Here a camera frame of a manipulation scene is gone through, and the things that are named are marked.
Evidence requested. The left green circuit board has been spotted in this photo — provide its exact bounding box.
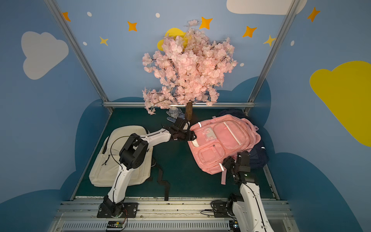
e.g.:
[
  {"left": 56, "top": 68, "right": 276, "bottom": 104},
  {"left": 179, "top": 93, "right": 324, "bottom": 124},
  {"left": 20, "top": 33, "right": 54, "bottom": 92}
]
[{"left": 105, "top": 221, "right": 125, "bottom": 232}]

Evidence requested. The right green circuit board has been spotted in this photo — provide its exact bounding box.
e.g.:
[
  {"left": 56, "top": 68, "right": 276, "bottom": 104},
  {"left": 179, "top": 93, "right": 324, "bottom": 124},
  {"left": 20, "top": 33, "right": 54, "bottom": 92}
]
[{"left": 229, "top": 220, "right": 241, "bottom": 232}]

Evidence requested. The green circuit board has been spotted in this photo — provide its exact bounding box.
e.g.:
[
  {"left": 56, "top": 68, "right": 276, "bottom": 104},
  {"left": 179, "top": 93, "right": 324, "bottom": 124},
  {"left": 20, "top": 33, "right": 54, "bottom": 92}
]
[
  {"left": 229, "top": 220, "right": 241, "bottom": 232},
  {"left": 105, "top": 221, "right": 125, "bottom": 232}
]

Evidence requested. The cream white bag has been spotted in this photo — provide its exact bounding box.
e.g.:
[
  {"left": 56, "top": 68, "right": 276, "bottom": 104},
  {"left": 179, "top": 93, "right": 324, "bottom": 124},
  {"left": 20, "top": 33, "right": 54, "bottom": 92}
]
[{"left": 89, "top": 126, "right": 153, "bottom": 187}]

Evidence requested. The pink cherry blossom tree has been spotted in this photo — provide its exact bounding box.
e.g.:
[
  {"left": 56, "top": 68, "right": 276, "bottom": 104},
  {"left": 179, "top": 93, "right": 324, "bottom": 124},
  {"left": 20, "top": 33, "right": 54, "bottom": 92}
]
[{"left": 142, "top": 18, "right": 238, "bottom": 119}]

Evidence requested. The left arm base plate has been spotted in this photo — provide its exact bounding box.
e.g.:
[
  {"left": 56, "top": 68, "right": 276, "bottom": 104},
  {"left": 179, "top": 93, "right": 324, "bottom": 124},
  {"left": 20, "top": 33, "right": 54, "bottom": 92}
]
[{"left": 97, "top": 203, "right": 139, "bottom": 218}]

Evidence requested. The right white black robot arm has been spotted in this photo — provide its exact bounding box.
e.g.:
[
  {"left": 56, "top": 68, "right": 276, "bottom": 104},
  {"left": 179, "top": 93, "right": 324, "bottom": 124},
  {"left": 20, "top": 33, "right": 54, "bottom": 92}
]
[{"left": 222, "top": 151, "right": 273, "bottom": 232}]

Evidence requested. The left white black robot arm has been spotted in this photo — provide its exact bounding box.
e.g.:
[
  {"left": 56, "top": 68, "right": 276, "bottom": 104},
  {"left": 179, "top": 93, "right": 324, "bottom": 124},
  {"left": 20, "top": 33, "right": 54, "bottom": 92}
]
[{"left": 97, "top": 118, "right": 197, "bottom": 218}]

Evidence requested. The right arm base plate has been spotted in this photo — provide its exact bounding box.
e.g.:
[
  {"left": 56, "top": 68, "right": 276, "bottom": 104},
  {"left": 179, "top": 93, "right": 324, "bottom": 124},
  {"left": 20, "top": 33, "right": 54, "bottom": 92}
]
[{"left": 210, "top": 200, "right": 234, "bottom": 218}]

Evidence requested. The navy blue backpack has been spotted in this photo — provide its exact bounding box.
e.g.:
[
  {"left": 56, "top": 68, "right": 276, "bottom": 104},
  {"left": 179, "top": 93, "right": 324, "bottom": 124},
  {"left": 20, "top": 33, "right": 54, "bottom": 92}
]
[{"left": 218, "top": 109, "right": 269, "bottom": 169}]

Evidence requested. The aluminium rail base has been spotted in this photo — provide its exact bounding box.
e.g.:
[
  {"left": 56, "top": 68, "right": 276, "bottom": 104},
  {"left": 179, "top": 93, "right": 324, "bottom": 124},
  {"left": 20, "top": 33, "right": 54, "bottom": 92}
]
[{"left": 47, "top": 197, "right": 299, "bottom": 232}]

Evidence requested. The pink backpack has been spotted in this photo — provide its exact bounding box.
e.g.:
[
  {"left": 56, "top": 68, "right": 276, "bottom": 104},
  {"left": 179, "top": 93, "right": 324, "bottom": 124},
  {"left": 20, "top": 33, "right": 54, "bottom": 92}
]
[{"left": 188, "top": 114, "right": 261, "bottom": 185}]

